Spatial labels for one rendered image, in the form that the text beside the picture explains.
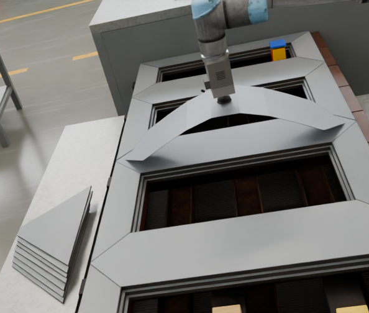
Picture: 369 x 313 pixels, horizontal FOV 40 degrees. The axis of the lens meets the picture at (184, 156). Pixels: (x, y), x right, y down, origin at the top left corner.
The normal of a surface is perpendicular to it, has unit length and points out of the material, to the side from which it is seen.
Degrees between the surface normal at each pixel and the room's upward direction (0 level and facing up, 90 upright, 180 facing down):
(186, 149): 0
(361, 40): 90
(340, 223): 0
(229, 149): 0
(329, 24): 90
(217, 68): 90
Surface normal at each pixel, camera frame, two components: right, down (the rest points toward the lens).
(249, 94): 0.10, -0.83
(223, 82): 0.11, 0.52
